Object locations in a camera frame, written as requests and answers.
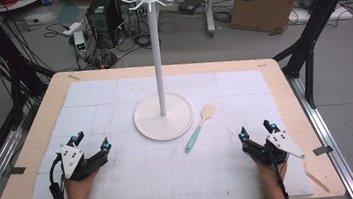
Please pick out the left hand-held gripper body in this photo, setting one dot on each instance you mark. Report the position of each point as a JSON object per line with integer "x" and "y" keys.
{"x": 71, "y": 162}

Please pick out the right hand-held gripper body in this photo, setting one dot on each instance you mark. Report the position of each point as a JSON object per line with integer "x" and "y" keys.
{"x": 281, "y": 143}

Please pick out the person's left hand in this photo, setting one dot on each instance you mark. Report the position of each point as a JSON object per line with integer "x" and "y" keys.
{"x": 77, "y": 191}

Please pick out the person's right hand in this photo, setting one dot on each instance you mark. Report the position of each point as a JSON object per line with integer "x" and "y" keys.
{"x": 270, "y": 174}

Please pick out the black tape piece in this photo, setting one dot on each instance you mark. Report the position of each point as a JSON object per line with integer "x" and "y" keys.
{"x": 323, "y": 150}
{"x": 17, "y": 170}

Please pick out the white grid mat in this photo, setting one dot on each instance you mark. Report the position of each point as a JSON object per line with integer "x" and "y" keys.
{"x": 146, "y": 180}

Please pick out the tan tape piece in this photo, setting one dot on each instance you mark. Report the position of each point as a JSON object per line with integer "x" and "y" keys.
{"x": 74, "y": 77}
{"x": 262, "y": 65}

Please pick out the white device with green display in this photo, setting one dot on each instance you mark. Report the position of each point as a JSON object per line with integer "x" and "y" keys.
{"x": 80, "y": 43}

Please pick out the white hook stand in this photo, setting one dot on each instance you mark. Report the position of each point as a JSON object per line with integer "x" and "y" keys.
{"x": 159, "y": 81}

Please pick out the white power strip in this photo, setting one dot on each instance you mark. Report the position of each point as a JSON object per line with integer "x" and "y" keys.
{"x": 72, "y": 28}

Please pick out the black computer tower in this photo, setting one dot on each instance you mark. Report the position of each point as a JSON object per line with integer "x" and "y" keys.
{"x": 103, "y": 24}

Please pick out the brown cardboard box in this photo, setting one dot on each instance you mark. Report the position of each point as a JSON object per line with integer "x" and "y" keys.
{"x": 264, "y": 7}

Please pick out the white flat board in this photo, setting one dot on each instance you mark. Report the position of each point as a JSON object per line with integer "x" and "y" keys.
{"x": 316, "y": 15}

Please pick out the grey computer case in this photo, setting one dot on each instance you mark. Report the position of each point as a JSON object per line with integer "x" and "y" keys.
{"x": 130, "y": 17}

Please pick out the white floor stand pole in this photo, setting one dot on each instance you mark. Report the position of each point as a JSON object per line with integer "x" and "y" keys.
{"x": 211, "y": 5}

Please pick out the white round table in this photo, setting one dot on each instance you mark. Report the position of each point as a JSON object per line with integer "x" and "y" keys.
{"x": 22, "y": 2}

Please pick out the black flat device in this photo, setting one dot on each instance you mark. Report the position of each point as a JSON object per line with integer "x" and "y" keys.
{"x": 192, "y": 2}

